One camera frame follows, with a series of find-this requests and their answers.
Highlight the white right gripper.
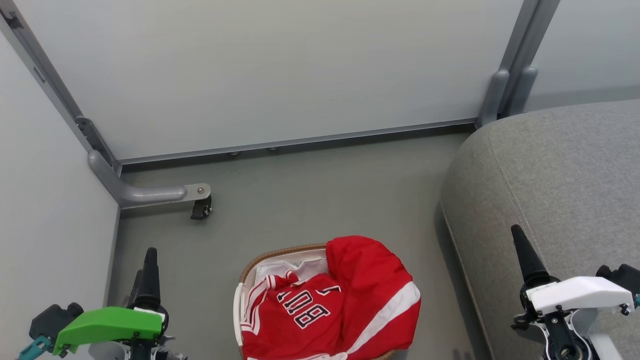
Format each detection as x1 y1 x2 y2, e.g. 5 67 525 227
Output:
510 224 635 316

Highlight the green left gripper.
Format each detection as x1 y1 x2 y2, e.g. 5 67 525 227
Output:
52 247 170 357

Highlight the red basketball jersey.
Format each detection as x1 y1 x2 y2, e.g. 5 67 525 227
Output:
240 235 422 360

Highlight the grey fabric sofa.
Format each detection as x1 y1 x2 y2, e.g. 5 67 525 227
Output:
439 98 640 360

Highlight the grey partition support foot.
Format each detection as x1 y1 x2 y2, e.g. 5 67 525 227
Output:
88 149 212 210

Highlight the black caster wheel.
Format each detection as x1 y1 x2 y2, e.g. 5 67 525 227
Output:
190 195 213 221

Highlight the brown wicker laundry basket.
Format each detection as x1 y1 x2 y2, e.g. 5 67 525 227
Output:
238 243 401 360

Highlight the left cable with teal plug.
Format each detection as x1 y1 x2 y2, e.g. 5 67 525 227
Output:
16 335 54 360

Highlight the grey partition bottom rail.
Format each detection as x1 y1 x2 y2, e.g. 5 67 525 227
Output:
117 117 479 166

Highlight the grey partition corner post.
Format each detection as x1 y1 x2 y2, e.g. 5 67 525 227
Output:
0 0 122 177

